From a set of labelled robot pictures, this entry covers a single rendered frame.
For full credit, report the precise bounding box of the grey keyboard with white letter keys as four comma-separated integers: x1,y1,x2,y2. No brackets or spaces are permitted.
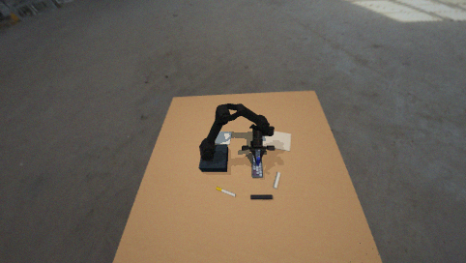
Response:
252,150,263,178

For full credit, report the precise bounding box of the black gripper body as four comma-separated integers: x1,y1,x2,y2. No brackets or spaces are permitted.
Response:
242,136,275,151

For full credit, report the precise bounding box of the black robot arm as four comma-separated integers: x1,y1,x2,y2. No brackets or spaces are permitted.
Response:
199,103,275,161

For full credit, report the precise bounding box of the black cylinder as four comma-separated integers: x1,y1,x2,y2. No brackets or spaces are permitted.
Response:
251,194,274,199

